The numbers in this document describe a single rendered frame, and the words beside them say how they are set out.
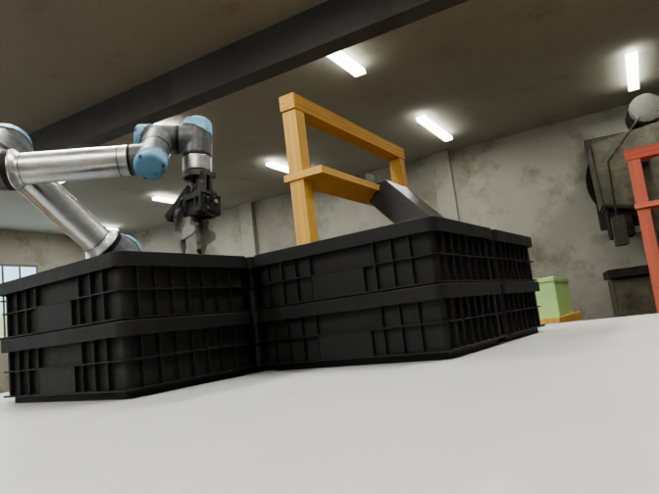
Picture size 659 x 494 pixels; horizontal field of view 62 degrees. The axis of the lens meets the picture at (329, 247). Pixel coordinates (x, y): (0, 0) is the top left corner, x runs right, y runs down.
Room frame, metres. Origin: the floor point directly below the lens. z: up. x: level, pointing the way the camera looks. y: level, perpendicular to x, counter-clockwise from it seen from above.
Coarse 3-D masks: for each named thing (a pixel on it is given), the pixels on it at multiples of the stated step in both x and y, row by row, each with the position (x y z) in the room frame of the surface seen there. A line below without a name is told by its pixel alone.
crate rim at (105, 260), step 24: (72, 264) 0.92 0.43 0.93; (96, 264) 0.88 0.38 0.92; (120, 264) 0.86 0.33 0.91; (144, 264) 0.89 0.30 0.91; (168, 264) 0.93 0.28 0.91; (192, 264) 0.97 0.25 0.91; (216, 264) 1.02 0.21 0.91; (240, 264) 1.07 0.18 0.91; (0, 288) 1.06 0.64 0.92; (24, 288) 1.01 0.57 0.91
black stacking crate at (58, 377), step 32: (160, 320) 0.91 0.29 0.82; (192, 320) 0.96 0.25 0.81; (224, 320) 1.03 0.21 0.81; (32, 352) 1.02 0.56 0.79; (64, 352) 0.96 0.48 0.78; (96, 352) 0.90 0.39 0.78; (128, 352) 0.87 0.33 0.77; (160, 352) 0.91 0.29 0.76; (192, 352) 0.97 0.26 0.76; (224, 352) 1.02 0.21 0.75; (32, 384) 1.02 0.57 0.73; (64, 384) 0.95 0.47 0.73; (96, 384) 0.90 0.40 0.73; (128, 384) 0.87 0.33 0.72; (160, 384) 0.90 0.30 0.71; (192, 384) 0.98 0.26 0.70
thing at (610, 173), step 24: (648, 96) 6.58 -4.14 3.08; (648, 120) 6.60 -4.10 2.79; (600, 144) 6.76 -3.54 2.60; (624, 144) 6.66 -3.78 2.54; (648, 144) 6.57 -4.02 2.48; (600, 168) 6.78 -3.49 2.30; (624, 168) 6.68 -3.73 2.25; (648, 168) 6.59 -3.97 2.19; (600, 192) 6.82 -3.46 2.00; (624, 192) 6.70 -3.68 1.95; (648, 192) 6.61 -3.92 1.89; (600, 216) 7.70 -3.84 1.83; (624, 216) 6.51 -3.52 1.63; (624, 240) 6.53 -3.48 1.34; (624, 288) 6.78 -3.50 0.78; (648, 288) 6.68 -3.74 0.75; (624, 312) 6.80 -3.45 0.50; (648, 312) 6.70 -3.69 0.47
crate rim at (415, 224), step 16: (400, 224) 0.90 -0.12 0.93; (416, 224) 0.89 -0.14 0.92; (432, 224) 0.88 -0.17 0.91; (448, 224) 0.92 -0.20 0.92; (464, 224) 0.98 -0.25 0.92; (320, 240) 1.00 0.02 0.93; (336, 240) 0.98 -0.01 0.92; (352, 240) 0.96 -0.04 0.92; (368, 240) 0.94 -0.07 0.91; (256, 256) 1.09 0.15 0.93; (272, 256) 1.06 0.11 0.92; (288, 256) 1.04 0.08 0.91; (304, 256) 1.02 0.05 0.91
